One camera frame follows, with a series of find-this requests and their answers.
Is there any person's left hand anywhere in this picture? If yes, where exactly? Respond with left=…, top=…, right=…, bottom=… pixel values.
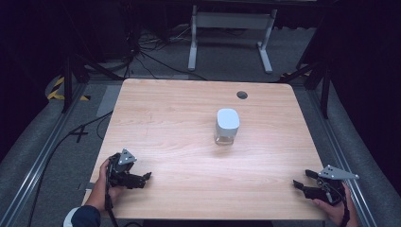
left=84, top=158, right=127, bottom=213

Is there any yellow black floor tape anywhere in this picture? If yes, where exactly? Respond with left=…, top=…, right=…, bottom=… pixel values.
left=46, top=76, right=92, bottom=102

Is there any clear glass jar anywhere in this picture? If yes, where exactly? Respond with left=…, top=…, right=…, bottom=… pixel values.
left=214, top=121, right=238, bottom=147

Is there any white jar lid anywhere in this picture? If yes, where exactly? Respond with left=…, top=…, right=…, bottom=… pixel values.
left=216, top=108, right=241, bottom=131

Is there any white metal table frame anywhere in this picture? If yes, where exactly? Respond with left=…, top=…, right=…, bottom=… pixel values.
left=187, top=4, right=279, bottom=75

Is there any black metal stand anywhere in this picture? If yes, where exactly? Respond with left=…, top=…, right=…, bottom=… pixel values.
left=278, top=58, right=333, bottom=120
left=61, top=52, right=125, bottom=114

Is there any aluminium floor rail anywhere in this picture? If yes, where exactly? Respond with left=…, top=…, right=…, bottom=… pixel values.
left=0, top=80, right=88, bottom=227
left=305, top=87, right=378, bottom=227

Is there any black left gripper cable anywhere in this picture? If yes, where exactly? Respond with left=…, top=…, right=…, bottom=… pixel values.
left=104, top=187, right=144, bottom=227

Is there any tangle of black cables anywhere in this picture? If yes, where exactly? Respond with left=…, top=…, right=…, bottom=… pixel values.
left=124, top=26, right=209, bottom=81

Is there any long black floor cable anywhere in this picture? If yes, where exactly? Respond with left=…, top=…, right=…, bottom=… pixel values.
left=27, top=110, right=114, bottom=227

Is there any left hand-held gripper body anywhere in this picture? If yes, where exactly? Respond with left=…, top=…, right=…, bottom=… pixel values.
left=107, top=148, right=148, bottom=190

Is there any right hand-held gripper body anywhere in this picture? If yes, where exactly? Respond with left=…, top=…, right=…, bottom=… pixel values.
left=304, top=164, right=360, bottom=207

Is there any person's right hand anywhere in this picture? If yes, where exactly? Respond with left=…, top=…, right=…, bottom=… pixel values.
left=311, top=183, right=360, bottom=227

